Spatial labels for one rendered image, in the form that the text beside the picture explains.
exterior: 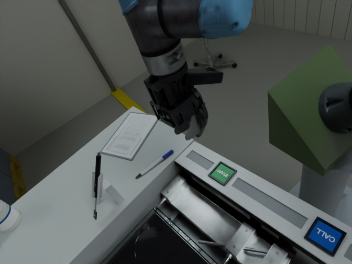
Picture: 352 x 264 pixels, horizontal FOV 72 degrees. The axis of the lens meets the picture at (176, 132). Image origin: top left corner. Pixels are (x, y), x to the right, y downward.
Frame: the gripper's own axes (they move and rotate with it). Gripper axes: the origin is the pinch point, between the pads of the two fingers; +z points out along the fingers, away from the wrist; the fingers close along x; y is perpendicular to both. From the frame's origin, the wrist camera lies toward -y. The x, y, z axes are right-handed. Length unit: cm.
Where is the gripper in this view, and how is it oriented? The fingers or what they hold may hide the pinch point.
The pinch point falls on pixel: (198, 131)
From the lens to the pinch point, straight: 59.7
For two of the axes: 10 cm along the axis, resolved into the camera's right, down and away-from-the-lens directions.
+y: -6.9, 6.4, -3.4
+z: 2.9, 6.7, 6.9
